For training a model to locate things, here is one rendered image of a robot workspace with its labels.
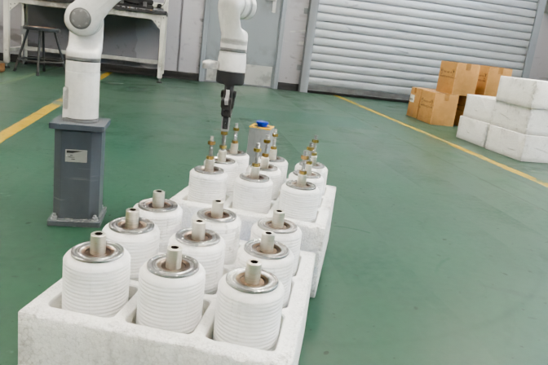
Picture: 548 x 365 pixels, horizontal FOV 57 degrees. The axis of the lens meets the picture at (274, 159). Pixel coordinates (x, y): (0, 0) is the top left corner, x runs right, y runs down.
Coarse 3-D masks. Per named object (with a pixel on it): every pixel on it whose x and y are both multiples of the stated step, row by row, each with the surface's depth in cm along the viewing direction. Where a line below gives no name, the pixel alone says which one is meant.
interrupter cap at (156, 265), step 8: (160, 256) 76; (184, 256) 77; (152, 264) 73; (160, 264) 74; (184, 264) 75; (192, 264) 75; (152, 272) 71; (160, 272) 71; (168, 272) 71; (176, 272) 72; (184, 272) 72; (192, 272) 72
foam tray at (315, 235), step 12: (180, 192) 131; (180, 204) 123; (192, 204) 123; (204, 204) 124; (228, 204) 126; (276, 204) 131; (324, 204) 135; (240, 216) 121; (252, 216) 121; (264, 216) 121; (324, 216) 126; (300, 228) 119; (312, 228) 118; (324, 228) 118; (312, 240) 119; (324, 240) 123; (312, 252) 120; (324, 252) 137; (312, 276) 121; (312, 288) 121
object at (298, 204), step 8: (288, 192) 121; (296, 192) 121; (304, 192) 121; (312, 192) 121; (280, 200) 125; (288, 200) 122; (296, 200) 121; (304, 200) 121; (312, 200) 122; (280, 208) 125; (288, 208) 122; (296, 208) 121; (304, 208) 121; (312, 208) 122; (288, 216) 122; (296, 216) 122; (304, 216) 122; (312, 216) 123
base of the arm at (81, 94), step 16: (80, 64) 139; (96, 64) 142; (80, 80) 140; (96, 80) 143; (64, 96) 141; (80, 96) 141; (96, 96) 144; (64, 112) 142; (80, 112) 142; (96, 112) 145
